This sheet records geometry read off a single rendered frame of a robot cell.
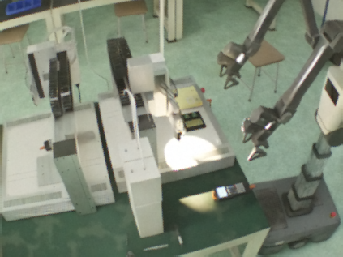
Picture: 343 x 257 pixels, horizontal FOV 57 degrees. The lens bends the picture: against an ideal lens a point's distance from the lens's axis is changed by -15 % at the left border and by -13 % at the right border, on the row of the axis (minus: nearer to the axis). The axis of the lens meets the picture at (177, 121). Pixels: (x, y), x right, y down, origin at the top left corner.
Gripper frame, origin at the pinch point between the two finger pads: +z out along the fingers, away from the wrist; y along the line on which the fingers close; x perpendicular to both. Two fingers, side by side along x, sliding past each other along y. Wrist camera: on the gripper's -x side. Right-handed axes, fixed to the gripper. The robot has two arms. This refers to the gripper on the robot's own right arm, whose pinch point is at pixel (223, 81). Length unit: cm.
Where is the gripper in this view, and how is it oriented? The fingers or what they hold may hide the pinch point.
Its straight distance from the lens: 179.3
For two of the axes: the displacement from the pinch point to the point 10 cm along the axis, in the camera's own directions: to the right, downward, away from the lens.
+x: 8.6, 2.8, 4.3
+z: -5.0, 6.6, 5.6
